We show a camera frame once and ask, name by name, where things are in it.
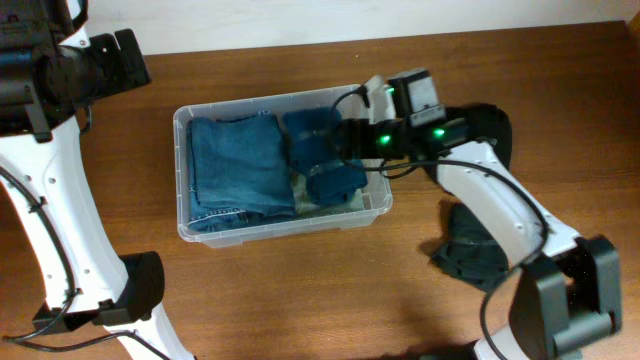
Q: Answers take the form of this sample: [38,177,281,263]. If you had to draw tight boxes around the dark blue garment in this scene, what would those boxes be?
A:
[282,107,368,206]

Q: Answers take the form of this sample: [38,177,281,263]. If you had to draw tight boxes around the light blue jeans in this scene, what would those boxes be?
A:
[292,174,365,218]

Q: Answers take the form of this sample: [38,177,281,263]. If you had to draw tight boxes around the black garment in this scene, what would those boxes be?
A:
[427,103,512,169]

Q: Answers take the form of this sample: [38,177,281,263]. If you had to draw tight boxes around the dark grey garment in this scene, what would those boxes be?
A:
[431,203,509,292]

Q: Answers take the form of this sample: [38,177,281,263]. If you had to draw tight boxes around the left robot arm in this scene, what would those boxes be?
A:
[1,0,189,359]

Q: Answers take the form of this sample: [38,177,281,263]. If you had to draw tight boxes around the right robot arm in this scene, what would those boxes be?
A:
[327,68,622,359]

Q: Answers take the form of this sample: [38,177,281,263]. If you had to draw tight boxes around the clear plastic storage container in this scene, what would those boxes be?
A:
[173,84,393,248]

